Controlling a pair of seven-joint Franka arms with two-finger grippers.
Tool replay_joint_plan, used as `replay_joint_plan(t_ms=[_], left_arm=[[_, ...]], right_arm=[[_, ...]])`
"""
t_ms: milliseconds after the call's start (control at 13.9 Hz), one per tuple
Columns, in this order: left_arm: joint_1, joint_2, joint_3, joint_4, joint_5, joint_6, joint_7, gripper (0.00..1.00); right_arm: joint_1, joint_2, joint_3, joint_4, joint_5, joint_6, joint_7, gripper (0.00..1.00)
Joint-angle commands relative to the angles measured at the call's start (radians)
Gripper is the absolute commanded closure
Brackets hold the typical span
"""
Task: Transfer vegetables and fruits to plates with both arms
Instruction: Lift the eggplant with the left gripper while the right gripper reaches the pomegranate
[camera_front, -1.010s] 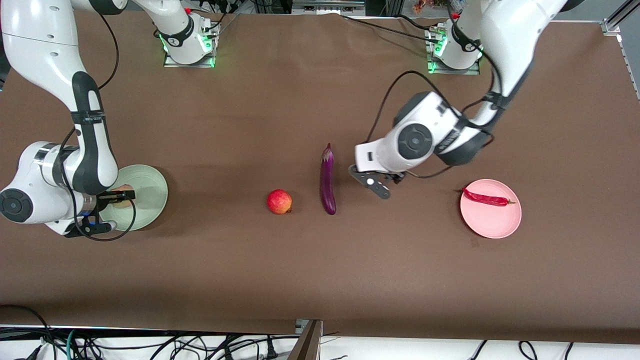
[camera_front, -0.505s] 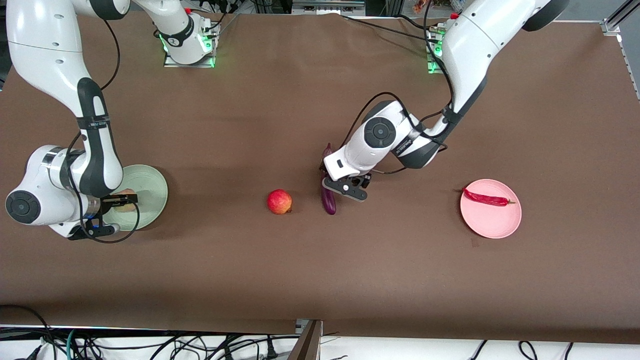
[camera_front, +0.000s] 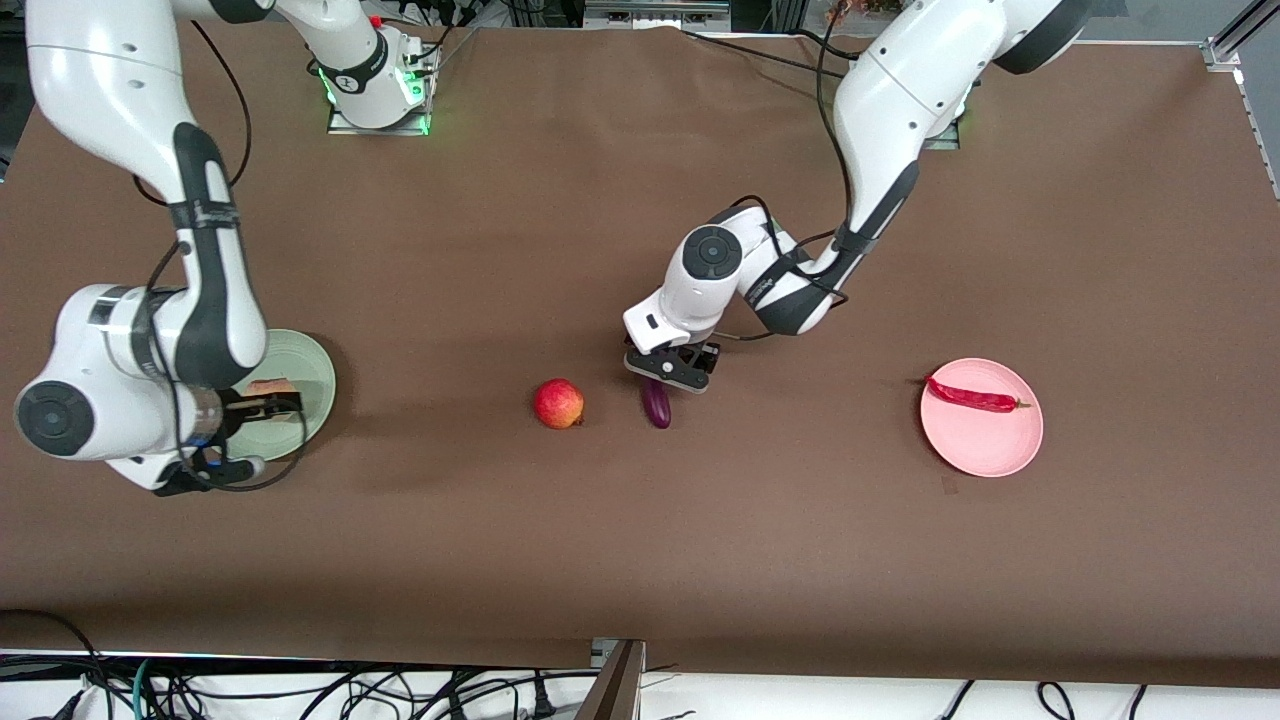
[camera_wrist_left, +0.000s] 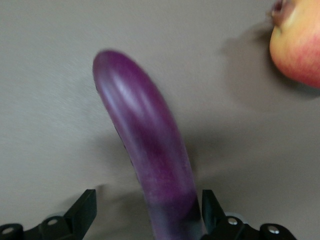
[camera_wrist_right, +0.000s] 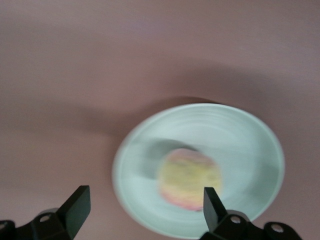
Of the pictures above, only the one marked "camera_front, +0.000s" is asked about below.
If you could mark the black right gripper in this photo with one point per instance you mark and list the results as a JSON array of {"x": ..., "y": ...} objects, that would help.
[{"x": 237, "y": 410}]

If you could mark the grey background device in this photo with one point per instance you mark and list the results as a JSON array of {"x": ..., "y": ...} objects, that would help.
[{"x": 655, "y": 12}]

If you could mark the purple eggplant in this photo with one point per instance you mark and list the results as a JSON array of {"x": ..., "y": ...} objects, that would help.
[{"x": 657, "y": 408}]

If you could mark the small colourful background object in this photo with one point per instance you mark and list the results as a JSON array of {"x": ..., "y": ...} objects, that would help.
[{"x": 845, "y": 10}]

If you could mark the light green plate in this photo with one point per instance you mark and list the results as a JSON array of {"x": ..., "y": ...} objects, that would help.
[{"x": 308, "y": 375}]

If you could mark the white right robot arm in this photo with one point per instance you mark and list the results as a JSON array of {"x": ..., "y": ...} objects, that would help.
[{"x": 110, "y": 80}]

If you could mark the yellow red apple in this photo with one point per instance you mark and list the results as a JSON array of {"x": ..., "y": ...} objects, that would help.
[{"x": 272, "y": 386}]

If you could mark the small aluminium bracket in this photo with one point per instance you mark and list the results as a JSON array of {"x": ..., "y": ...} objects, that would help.
[{"x": 603, "y": 652}]

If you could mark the brown table beam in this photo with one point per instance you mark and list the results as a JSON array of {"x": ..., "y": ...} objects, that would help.
[{"x": 615, "y": 690}]

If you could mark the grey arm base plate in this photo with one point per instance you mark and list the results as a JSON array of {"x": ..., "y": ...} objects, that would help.
[
  {"x": 945, "y": 140},
  {"x": 345, "y": 128}
]

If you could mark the pink plate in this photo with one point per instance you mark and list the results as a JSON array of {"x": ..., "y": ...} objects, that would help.
[{"x": 985, "y": 445}]

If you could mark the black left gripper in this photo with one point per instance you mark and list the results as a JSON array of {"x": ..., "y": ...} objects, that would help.
[{"x": 703, "y": 355}]

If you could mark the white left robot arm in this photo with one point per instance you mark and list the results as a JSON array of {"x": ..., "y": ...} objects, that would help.
[{"x": 900, "y": 90}]

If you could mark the red chili pepper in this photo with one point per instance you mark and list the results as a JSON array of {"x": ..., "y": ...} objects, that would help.
[{"x": 975, "y": 398}]

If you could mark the brown table cover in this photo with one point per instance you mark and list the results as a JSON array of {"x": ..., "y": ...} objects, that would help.
[{"x": 640, "y": 520}]

